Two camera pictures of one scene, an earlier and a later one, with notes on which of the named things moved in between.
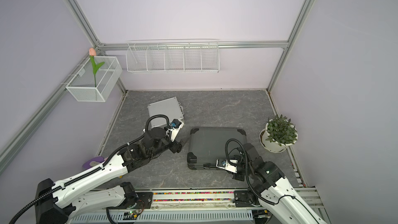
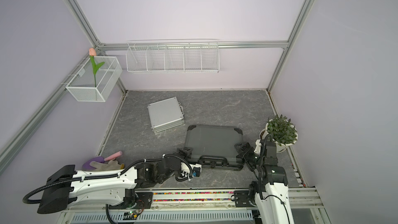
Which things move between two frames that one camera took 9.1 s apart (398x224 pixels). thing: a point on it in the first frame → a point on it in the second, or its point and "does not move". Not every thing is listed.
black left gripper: [177, 147] → [185, 153]
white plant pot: [271, 145] does not move
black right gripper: [238, 177] → [245, 155]
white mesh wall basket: [80, 82] does not move
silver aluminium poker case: [170, 108] does not move
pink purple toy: [94, 162] does not move
